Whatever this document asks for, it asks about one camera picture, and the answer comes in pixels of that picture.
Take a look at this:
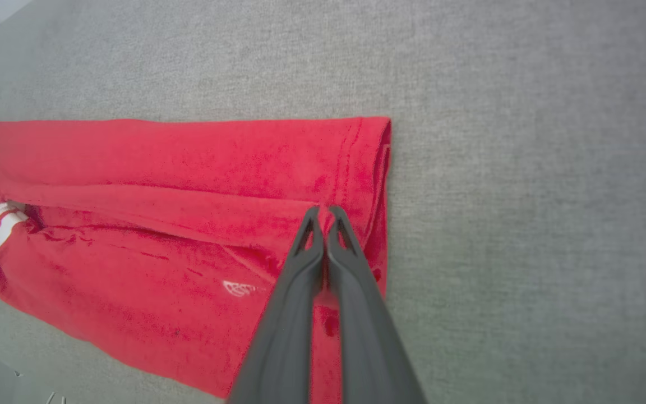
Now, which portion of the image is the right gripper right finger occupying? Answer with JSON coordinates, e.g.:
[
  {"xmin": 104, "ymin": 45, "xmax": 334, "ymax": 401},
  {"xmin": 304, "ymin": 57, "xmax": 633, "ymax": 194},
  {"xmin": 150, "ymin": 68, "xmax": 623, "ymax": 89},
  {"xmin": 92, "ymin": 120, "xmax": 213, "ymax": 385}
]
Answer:
[{"xmin": 326, "ymin": 205, "xmax": 427, "ymax": 404}]

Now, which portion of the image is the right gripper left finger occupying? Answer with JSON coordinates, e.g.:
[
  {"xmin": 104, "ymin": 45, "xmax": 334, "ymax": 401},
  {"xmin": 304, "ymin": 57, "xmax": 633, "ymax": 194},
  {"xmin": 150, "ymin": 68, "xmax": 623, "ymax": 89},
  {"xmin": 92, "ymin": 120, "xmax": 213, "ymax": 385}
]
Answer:
[{"xmin": 227, "ymin": 205, "xmax": 325, "ymax": 404}]

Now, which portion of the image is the red and white garment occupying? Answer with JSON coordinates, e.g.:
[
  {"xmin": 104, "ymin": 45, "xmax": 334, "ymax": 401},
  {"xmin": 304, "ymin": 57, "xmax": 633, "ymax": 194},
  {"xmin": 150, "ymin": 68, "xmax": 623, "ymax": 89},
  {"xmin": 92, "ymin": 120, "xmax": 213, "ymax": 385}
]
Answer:
[{"xmin": 0, "ymin": 116, "xmax": 393, "ymax": 400}]

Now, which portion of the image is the grey fabric sofa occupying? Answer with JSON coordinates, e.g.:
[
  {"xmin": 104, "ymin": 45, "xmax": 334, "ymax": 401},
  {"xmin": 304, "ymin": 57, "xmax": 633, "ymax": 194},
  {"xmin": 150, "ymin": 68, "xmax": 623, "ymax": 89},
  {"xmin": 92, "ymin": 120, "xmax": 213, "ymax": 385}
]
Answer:
[{"xmin": 0, "ymin": 0, "xmax": 646, "ymax": 404}]

